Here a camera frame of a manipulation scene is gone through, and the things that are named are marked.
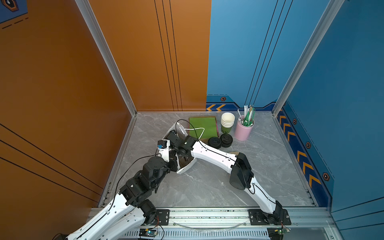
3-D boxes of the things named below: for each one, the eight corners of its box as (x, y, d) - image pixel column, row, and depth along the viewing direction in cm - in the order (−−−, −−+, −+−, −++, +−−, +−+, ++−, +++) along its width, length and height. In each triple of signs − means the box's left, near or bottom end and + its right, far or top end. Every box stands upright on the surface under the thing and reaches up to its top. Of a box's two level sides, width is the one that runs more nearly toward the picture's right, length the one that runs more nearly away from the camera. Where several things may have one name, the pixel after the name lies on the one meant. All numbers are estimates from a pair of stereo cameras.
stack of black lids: (220, 147, 101) (221, 143, 98) (219, 137, 106) (220, 133, 103) (232, 147, 101) (233, 143, 97) (230, 137, 106) (231, 133, 102)
